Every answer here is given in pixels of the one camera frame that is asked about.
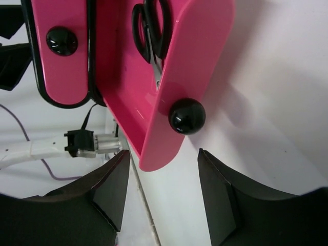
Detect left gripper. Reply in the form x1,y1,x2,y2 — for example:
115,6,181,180
1,5,32,91

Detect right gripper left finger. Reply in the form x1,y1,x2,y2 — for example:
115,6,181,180
1,150,130,245

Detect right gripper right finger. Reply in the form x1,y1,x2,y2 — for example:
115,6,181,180
198,149,327,245

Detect pink bottom drawer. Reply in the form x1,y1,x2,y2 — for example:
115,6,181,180
27,0,90,108

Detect pink drawer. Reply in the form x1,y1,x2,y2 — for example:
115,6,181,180
95,1,235,172
27,0,90,108

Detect black drawer cabinet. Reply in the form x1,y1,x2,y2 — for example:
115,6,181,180
24,0,108,110

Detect black handled scissors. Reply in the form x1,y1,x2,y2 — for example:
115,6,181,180
132,1,173,90

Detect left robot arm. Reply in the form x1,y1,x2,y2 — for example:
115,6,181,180
1,1,122,168

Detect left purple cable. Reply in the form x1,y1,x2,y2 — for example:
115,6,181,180
0,104,83,181

